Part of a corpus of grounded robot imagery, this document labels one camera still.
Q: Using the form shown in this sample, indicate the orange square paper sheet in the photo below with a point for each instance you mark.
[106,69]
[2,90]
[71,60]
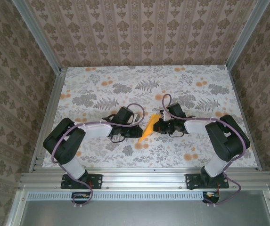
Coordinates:
[149,129]

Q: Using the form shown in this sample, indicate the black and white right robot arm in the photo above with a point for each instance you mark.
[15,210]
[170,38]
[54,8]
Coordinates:
[226,141]

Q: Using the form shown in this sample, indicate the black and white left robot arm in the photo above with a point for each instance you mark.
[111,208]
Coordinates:
[64,143]

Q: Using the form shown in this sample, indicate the floral patterned table cover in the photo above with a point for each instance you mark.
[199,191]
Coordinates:
[125,77]

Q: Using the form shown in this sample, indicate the small black connector box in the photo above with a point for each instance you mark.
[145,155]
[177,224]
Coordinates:
[211,199]
[81,197]

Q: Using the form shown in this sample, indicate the grey metal panel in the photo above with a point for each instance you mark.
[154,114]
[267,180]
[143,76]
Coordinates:
[137,213]

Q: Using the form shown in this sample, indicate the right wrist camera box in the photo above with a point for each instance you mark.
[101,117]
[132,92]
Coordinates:
[176,111]

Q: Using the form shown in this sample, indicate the aluminium mounting rail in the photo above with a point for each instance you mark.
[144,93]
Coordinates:
[144,179]

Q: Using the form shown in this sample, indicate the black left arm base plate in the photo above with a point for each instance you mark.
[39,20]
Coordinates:
[97,181]

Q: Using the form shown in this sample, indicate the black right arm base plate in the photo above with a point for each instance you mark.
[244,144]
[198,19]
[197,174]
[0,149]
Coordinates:
[191,181]

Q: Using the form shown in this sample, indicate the aluminium frame post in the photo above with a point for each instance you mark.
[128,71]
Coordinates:
[245,35]
[38,37]

